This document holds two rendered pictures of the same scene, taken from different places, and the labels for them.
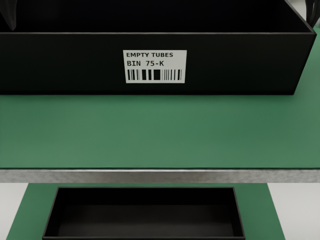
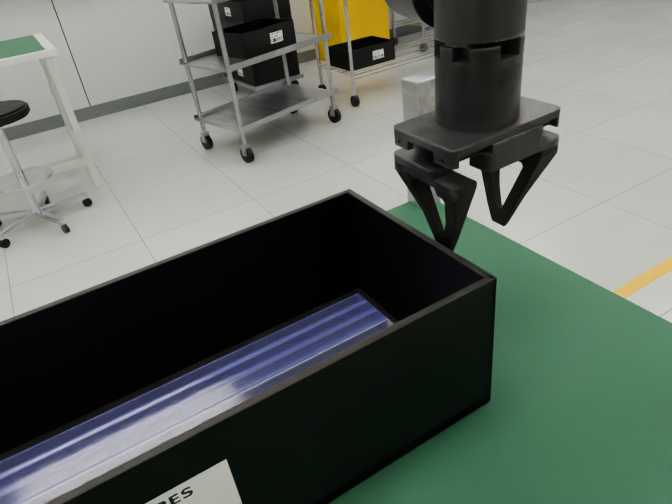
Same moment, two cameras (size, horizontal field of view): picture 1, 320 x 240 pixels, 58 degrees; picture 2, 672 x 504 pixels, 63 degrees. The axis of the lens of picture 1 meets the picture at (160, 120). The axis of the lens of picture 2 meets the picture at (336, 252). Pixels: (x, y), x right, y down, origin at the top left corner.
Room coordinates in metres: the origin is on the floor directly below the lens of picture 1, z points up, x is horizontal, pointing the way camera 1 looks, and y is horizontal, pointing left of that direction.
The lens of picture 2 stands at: (0.20, -0.02, 1.27)
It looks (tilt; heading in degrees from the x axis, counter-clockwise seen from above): 32 degrees down; 333
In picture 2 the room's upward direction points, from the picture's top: 8 degrees counter-clockwise
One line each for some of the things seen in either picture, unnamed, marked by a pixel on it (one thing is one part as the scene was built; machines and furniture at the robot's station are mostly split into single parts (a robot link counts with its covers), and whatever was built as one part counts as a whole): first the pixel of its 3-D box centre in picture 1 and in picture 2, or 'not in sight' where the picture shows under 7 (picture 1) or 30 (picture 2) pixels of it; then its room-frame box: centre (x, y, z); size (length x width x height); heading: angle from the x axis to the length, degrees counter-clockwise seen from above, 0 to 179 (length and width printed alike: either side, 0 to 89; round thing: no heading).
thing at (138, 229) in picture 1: (145, 220); not in sight; (0.46, 0.05, 0.41); 0.57 x 0.17 x 0.11; 90
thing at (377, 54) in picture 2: not in sight; (361, 52); (3.81, -2.30, 0.29); 0.40 x 0.30 x 0.14; 90
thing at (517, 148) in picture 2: not in sight; (489, 177); (0.47, -0.30, 1.08); 0.07 x 0.07 x 0.09; 1
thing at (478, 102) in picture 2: not in sight; (477, 90); (0.47, -0.28, 1.15); 0.10 x 0.07 x 0.07; 91
